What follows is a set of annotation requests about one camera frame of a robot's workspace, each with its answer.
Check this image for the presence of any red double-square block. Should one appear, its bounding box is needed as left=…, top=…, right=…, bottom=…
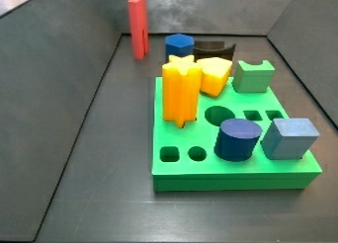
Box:
left=128, top=0, right=149, bottom=59

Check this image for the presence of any green foam shape-sorting board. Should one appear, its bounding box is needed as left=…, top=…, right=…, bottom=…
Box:
left=152, top=78, right=322, bottom=192

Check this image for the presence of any grey-blue square block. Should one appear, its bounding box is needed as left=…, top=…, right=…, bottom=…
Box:
left=261, top=118, right=319, bottom=160

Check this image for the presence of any orange star-shaped prism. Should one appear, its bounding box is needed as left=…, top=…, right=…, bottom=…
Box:
left=163, top=55, right=201, bottom=128

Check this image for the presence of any dark blue cylinder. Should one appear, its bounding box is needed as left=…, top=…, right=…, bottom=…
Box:
left=213, top=119, right=263, bottom=162

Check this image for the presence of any yellow pentagon block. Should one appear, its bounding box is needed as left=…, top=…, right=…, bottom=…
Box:
left=196, top=57, right=232, bottom=97

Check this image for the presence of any blue hexagonal prism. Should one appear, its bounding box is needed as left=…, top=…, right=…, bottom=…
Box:
left=165, top=34, right=193, bottom=57

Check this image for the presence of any green notched block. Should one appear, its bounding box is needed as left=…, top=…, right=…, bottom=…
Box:
left=232, top=60, right=275, bottom=93

